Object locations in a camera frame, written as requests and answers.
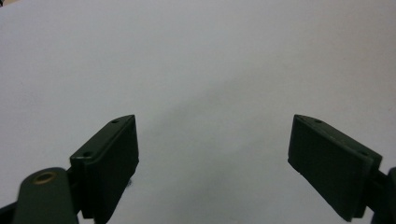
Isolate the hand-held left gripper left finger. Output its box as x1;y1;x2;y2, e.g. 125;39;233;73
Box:
69;114;140;224

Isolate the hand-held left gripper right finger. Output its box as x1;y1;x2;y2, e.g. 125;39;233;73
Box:
287;114;383;223

